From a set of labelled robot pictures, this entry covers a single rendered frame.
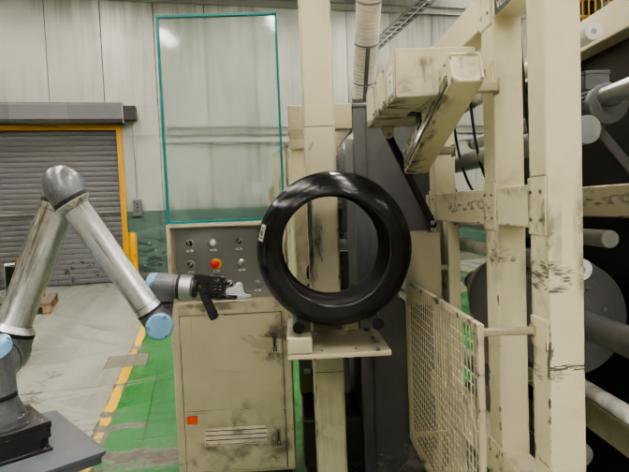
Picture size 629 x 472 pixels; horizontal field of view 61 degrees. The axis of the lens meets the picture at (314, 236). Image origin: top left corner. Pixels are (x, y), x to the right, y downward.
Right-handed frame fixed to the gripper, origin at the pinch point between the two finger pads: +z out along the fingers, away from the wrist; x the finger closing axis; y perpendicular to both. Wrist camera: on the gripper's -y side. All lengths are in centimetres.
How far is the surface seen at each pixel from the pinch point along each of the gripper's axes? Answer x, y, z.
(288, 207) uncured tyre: -11.4, 34.3, 12.5
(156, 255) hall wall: 882, -81, -253
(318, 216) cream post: 26.5, 31.5, 25.0
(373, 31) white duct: 60, 121, 45
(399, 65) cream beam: -35, 79, 42
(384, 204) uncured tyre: -11, 38, 46
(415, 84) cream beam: -35, 74, 47
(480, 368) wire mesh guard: -60, -3, 66
